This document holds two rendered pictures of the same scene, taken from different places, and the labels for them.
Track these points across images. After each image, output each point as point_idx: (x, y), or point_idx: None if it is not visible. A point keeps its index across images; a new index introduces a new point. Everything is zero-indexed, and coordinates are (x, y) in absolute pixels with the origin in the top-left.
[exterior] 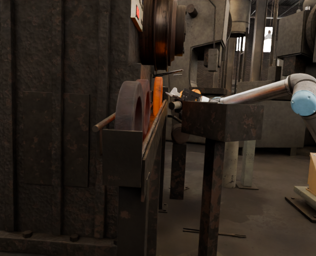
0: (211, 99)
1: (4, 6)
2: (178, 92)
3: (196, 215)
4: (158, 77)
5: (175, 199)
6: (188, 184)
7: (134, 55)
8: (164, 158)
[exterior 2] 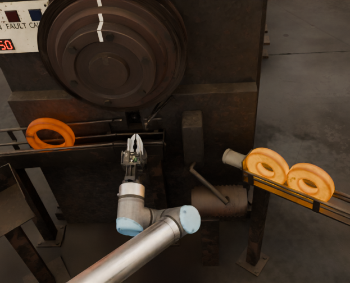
0: (126, 198)
1: None
2: (128, 149)
3: (151, 281)
4: (36, 121)
5: (200, 255)
6: (278, 276)
7: (46, 78)
8: (153, 200)
